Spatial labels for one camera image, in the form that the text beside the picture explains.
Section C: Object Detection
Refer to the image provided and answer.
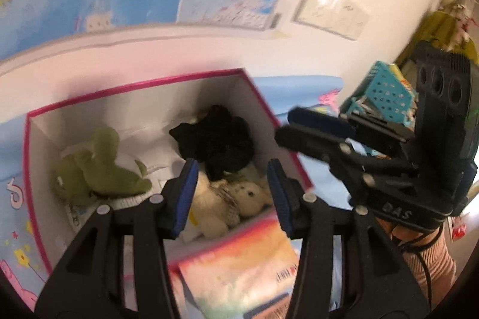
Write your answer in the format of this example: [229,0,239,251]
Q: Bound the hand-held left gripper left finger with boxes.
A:
[35,158,200,319]

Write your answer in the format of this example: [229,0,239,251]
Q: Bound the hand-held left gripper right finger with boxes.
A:
[266,158,432,319]

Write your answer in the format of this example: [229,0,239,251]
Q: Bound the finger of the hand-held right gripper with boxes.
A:
[274,126,417,174]
[287,107,415,142]

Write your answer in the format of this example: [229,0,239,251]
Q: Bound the cream teddy bear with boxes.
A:
[183,168,275,242]

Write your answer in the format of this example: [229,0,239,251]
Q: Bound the black plush toy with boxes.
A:
[169,104,257,182]

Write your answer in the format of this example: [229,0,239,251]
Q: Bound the green plush toy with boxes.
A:
[54,126,154,206]

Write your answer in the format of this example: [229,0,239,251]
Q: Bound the pink storage box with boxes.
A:
[24,68,316,279]

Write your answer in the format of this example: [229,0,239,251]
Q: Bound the person's right hand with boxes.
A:
[376,217,444,249]

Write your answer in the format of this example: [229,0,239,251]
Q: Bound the teal perforated basket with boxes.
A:
[338,60,420,159]

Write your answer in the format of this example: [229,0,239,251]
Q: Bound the rainbow tissue pack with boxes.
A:
[177,217,301,319]

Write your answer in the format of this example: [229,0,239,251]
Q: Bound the yellow cloth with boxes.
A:
[396,0,479,66]

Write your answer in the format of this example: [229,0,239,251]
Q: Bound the white bed headboard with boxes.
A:
[0,23,375,126]

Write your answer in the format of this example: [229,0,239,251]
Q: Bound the white wall panel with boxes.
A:
[293,0,372,41]

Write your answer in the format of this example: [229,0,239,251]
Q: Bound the black cable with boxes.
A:
[406,240,436,309]

